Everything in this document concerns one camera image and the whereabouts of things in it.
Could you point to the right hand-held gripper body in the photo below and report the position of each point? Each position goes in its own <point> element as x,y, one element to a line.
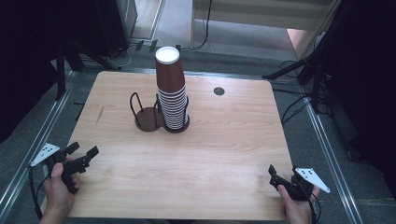
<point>311,178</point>

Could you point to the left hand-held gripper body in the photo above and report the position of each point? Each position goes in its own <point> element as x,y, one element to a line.
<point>45,152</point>

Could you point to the stack of brown paper cups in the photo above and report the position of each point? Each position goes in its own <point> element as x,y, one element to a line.
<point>173,109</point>

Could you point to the single brown ribbed paper cup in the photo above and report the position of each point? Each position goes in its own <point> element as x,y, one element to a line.
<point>169,71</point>

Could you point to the person's right hand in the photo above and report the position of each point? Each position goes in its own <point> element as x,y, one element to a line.
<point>299,211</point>

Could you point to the person's left hand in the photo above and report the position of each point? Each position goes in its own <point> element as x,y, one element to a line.
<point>57,196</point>

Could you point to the black metal stand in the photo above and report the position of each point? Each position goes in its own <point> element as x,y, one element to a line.
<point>311,62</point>
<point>60,74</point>

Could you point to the round dark table grommet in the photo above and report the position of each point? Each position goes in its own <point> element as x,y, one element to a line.
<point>219,91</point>

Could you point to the black power plugs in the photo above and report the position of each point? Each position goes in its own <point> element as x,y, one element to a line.
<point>146,45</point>

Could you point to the dark cabinet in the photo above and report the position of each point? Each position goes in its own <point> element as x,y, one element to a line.
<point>121,21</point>

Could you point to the white shelf unit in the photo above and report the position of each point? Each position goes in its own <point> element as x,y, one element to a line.
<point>249,15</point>

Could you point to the aluminium floor rail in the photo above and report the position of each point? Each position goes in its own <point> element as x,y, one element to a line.
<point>333,161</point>
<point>37,143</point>

